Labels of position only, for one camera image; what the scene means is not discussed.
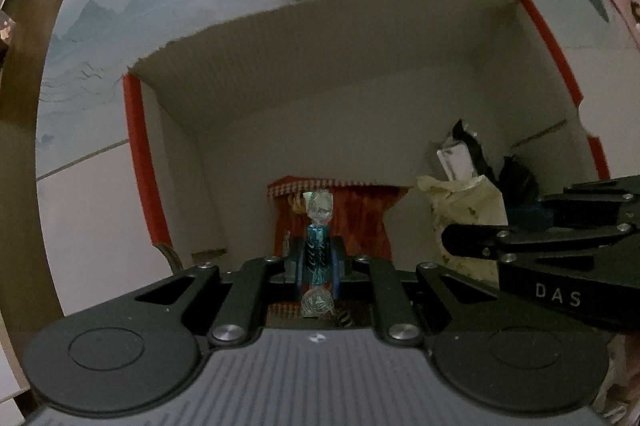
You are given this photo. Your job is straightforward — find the cream snack packet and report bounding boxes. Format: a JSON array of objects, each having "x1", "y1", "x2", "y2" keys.
[{"x1": 416, "y1": 175, "x2": 510, "y2": 283}]

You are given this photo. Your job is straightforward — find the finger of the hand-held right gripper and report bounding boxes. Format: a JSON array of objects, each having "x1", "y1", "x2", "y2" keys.
[
  {"x1": 441, "y1": 219, "x2": 640, "y2": 264},
  {"x1": 541, "y1": 176, "x2": 640, "y2": 225}
]

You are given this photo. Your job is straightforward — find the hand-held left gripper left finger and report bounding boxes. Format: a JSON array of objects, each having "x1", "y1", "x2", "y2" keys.
[{"x1": 132, "y1": 239, "x2": 306, "y2": 348}]

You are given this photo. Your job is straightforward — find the red snack packet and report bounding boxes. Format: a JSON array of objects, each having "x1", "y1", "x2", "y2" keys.
[{"x1": 266, "y1": 175, "x2": 412, "y2": 328}]

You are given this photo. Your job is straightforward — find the black packet white label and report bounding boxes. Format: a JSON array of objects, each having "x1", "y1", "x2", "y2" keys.
[{"x1": 434, "y1": 120, "x2": 501, "y2": 187}]

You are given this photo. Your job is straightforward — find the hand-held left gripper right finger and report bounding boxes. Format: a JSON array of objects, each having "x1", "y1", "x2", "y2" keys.
[{"x1": 332, "y1": 239, "x2": 502, "y2": 348}]

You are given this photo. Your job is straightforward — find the blue candy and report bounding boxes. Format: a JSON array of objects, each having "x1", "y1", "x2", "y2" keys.
[{"x1": 299, "y1": 190, "x2": 337, "y2": 320}]

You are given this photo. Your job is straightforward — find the black blue snack packet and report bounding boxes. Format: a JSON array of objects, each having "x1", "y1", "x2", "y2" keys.
[{"x1": 497, "y1": 155, "x2": 557, "y2": 228}]

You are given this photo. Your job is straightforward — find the grey cardboard box red edges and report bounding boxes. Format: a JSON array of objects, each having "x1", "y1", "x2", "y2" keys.
[{"x1": 122, "y1": 0, "x2": 614, "y2": 324}]

